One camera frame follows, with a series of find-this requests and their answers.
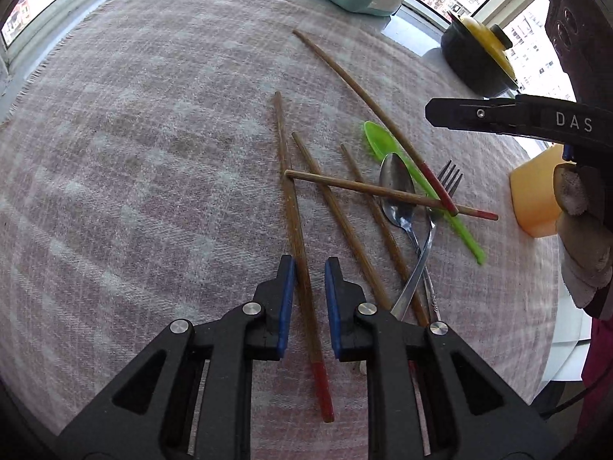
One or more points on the person's pink red clothing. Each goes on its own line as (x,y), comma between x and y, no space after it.
(601,373)

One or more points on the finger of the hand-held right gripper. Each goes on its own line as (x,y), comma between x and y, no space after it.
(459,114)

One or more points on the green plastic spoon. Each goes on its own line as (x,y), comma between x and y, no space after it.
(373,136)

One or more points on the plaid cloth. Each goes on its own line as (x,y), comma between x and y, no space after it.
(143,177)

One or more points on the wooden chopstick red tip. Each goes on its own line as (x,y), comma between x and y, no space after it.
(345,184)
(299,249)
(345,230)
(373,105)
(391,249)

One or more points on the metal spoon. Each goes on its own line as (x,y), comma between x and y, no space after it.
(396,187)

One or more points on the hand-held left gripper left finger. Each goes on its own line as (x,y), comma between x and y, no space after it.
(286,306)

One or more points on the person's right hand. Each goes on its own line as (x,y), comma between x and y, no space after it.
(582,249)

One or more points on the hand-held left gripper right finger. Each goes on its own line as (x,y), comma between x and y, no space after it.
(333,306)

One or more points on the yellow pot lid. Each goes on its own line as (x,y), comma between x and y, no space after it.
(483,38)

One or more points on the black pot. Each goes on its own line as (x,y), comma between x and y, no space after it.
(471,74)

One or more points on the orange plastic cup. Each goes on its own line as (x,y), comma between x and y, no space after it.
(531,191)

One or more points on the metal fork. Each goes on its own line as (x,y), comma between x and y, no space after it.
(427,237)

